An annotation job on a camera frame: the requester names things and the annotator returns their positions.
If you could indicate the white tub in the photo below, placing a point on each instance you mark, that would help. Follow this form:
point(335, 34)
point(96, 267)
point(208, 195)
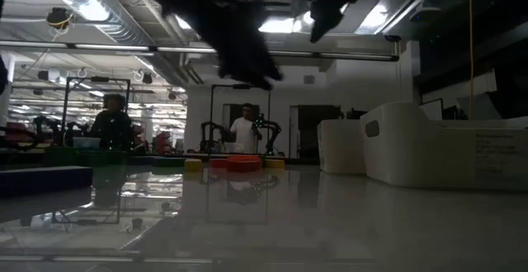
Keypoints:
point(86, 142)

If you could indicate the ceiling light panel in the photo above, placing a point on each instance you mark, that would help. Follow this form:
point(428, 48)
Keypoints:
point(280, 24)

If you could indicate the orange eight-stud toy brick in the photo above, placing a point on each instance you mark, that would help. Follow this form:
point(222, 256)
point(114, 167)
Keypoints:
point(243, 163)

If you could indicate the red machine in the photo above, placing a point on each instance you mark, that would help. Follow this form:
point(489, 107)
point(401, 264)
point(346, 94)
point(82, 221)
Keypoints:
point(163, 142)

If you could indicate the background black robot arm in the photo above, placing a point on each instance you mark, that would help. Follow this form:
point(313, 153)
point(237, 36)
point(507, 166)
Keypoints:
point(212, 136)

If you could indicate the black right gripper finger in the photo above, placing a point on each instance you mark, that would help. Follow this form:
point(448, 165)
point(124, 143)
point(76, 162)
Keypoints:
point(325, 20)

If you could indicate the grey wall vent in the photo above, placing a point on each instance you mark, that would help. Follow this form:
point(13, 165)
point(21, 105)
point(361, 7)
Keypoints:
point(308, 79)

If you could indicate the person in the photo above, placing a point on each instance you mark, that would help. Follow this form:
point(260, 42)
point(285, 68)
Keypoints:
point(111, 123)
point(245, 129)

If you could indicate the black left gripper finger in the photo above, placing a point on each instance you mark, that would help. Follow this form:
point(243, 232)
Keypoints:
point(233, 69)
point(267, 75)

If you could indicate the monitor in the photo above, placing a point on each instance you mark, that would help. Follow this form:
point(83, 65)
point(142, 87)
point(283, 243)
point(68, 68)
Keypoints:
point(431, 109)

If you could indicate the large silver spiral duct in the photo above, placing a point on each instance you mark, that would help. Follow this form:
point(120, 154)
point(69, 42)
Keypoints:
point(82, 4)

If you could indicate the red storage bin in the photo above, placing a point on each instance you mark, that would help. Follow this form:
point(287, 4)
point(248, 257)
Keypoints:
point(14, 132)

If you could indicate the red flat block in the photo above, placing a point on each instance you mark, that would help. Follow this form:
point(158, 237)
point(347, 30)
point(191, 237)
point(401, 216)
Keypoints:
point(218, 163)

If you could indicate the green long block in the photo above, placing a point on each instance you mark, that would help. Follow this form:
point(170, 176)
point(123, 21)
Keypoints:
point(171, 161)

